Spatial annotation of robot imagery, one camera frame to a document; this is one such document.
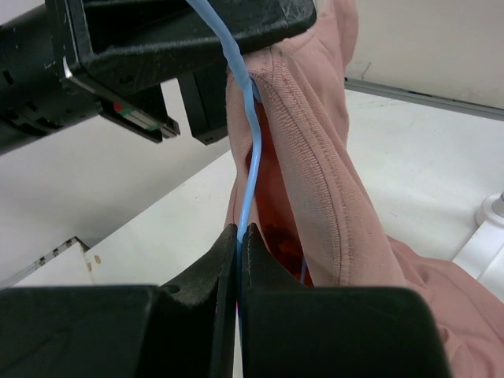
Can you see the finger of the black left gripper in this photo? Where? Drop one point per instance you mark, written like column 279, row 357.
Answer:
column 133, row 45

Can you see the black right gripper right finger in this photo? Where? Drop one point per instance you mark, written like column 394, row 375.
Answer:
column 291, row 330

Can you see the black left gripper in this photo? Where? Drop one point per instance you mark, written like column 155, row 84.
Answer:
column 44, row 86

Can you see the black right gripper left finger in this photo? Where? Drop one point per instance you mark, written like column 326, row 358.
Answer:
column 183, row 328

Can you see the pink printed t shirt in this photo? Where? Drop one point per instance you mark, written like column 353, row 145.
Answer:
column 313, row 210

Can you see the white clothes rack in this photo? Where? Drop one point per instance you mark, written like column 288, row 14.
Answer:
column 482, row 256

